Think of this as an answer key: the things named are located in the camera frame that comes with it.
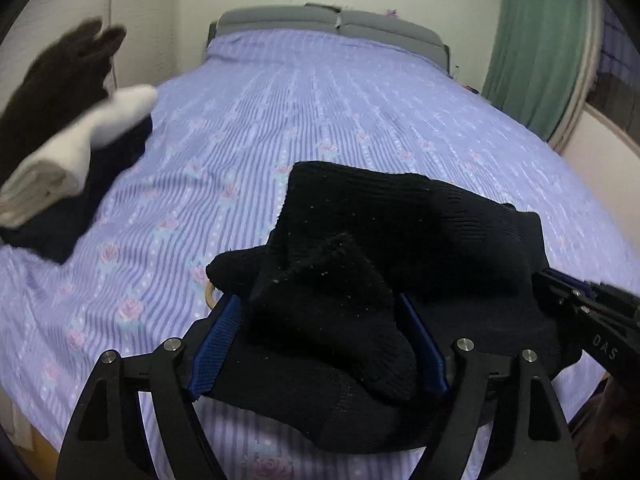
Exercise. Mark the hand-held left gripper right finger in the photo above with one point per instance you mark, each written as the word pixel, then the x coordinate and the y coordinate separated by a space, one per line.
pixel 425 350

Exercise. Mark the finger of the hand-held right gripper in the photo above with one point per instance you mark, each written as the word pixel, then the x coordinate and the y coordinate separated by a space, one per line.
pixel 562 287

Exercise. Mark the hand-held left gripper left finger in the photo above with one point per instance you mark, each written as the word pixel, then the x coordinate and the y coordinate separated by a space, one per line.
pixel 217 345

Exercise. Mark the black pants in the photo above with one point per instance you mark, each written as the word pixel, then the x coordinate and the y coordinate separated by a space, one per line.
pixel 375 260

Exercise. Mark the folded dark navy garment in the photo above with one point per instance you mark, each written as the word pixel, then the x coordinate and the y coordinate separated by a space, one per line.
pixel 75 210

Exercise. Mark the cream curtain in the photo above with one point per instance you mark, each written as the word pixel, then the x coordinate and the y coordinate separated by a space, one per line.
pixel 582 85

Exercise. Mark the barred window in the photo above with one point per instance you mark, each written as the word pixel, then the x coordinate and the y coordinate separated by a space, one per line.
pixel 620 70

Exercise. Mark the green curtain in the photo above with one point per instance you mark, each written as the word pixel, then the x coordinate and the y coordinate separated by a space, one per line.
pixel 535 50

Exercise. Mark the folded white garment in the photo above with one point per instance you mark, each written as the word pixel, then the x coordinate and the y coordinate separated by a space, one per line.
pixel 85 140

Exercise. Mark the blue floral bedsheet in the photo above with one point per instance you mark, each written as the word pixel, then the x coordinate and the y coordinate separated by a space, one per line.
pixel 325 110

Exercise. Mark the folded brown fleece garment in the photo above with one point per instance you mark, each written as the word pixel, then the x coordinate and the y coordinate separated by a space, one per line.
pixel 60 85

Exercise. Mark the purple toy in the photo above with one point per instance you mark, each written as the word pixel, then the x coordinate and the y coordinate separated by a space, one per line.
pixel 391 13

